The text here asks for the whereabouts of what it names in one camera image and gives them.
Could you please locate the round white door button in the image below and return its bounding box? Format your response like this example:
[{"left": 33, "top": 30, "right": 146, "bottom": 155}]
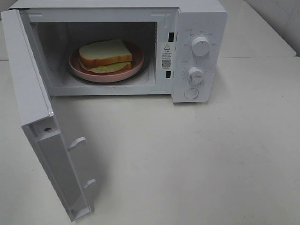
[{"left": 184, "top": 88, "right": 199, "bottom": 100}]

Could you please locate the toast sandwich with lettuce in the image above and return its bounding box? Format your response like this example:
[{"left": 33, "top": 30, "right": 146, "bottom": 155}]
[{"left": 78, "top": 40, "right": 132, "bottom": 74}]

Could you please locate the pink round plate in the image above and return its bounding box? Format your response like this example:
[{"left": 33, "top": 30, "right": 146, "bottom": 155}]
[{"left": 69, "top": 42, "right": 145, "bottom": 83}]

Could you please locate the glass microwave turntable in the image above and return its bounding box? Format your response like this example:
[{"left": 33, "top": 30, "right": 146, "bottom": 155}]
[{"left": 68, "top": 56, "right": 149, "bottom": 83}]

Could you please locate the white warning label sticker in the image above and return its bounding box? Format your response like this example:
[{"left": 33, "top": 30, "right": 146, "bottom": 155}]
[{"left": 160, "top": 42, "right": 175, "bottom": 70}]

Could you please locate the white microwave oven body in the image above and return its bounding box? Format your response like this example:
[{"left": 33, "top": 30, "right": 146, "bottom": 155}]
[{"left": 7, "top": 0, "right": 227, "bottom": 103}]

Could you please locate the upper white power knob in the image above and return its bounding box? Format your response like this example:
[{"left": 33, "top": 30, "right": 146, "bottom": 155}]
[{"left": 190, "top": 35, "right": 211, "bottom": 56}]

